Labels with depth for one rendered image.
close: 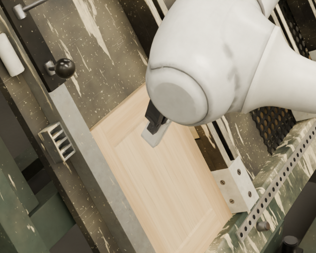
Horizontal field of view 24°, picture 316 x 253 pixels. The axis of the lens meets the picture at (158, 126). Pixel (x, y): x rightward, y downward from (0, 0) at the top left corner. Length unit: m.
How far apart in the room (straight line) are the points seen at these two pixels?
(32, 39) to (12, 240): 0.38
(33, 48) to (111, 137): 0.27
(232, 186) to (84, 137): 0.48
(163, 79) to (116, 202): 0.79
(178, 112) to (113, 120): 0.81
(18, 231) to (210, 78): 0.67
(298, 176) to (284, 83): 1.31
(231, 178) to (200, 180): 0.08
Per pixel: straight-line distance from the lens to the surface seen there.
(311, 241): 2.87
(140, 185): 1.60
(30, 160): 3.26
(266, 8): 0.86
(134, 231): 1.53
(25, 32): 1.41
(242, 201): 1.80
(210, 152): 1.76
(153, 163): 1.64
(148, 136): 1.16
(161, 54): 0.75
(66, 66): 1.31
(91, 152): 1.47
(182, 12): 0.78
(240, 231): 1.80
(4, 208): 1.30
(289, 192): 2.03
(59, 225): 1.49
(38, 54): 1.42
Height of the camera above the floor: 2.08
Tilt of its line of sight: 34 degrees down
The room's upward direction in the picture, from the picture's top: straight up
